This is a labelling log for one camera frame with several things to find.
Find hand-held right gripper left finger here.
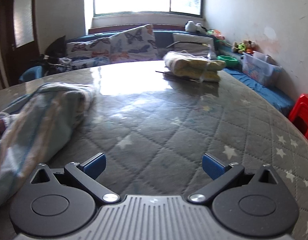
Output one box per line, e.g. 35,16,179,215
30,152,119,204

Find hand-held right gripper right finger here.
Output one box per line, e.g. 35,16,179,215
189,152,282,204

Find striped blue beige towel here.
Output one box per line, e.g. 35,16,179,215
0,82,97,209

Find grey quilted star table cover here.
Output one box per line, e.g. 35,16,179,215
0,60,308,240

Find blue sofa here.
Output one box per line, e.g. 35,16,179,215
19,29,296,117

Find flat butterfly print cushion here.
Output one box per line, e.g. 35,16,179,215
70,55,111,70

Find red plastic stool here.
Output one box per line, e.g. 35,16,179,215
288,94,308,145

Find yellow blanket in clear bag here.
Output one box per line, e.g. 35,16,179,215
164,41,227,82

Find black white striped garment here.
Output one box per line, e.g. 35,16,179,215
58,57,73,68

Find green bowl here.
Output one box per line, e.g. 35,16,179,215
217,55,241,68

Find clear plastic storage box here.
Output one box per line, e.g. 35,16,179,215
241,51,282,87

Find blue chair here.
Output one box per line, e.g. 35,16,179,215
19,66,44,83

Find long butterfly print cushion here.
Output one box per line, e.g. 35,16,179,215
66,37,112,58

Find black bag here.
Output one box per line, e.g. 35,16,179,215
31,36,69,67

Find grey cushion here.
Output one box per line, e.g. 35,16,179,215
173,33,217,59

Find heap of small plush toys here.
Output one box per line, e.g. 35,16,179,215
231,40,257,54

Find large butterfly print cushion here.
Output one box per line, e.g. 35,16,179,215
109,24,157,62

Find orange green toy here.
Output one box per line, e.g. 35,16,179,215
206,29,226,42

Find white plush toy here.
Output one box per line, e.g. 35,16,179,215
185,21,209,34

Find dark wooden door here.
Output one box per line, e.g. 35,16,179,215
0,0,41,87

